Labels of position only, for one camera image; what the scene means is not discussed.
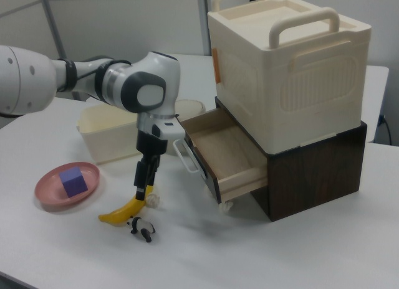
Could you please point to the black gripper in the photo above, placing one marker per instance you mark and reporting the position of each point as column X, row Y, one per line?
column 151, row 144

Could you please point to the small panda toy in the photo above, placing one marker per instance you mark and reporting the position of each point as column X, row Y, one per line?
column 141, row 227

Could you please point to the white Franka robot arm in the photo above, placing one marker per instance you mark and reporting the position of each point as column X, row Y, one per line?
column 131, row 83

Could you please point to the yellow toy banana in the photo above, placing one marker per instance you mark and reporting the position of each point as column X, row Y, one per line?
column 121, row 212

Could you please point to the dark wood drawer cabinet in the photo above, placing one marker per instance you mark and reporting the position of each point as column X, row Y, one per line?
column 315, row 180

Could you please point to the cream rectangular plastic bin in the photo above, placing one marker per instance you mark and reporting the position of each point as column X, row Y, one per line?
column 106, row 139

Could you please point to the purple cube block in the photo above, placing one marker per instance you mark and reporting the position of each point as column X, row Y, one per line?
column 74, row 181

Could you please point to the pink plastic plate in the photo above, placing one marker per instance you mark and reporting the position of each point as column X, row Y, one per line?
column 50, row 194

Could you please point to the orange tape strip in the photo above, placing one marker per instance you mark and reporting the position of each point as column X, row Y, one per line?
column 217, row 66

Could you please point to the grey metal frame post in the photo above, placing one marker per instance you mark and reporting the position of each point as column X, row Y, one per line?
column 51, row 21

